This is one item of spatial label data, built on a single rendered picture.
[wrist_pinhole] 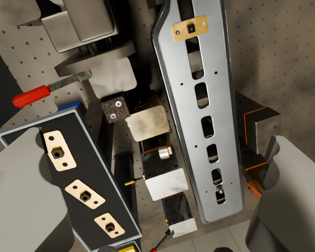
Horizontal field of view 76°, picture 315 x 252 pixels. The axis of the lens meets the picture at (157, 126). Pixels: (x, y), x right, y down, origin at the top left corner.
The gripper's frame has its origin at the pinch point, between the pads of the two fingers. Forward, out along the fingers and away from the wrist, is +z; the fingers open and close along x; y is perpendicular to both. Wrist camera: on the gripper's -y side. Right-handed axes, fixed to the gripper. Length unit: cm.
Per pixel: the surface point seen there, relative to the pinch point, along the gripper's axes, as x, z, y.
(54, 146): -17.6, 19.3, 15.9
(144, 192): -2, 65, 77
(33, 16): -20.9, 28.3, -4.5
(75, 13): -10.7, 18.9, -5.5
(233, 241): 86, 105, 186
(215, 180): 24, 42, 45
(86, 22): -9.4, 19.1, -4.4
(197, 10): 9.3, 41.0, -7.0
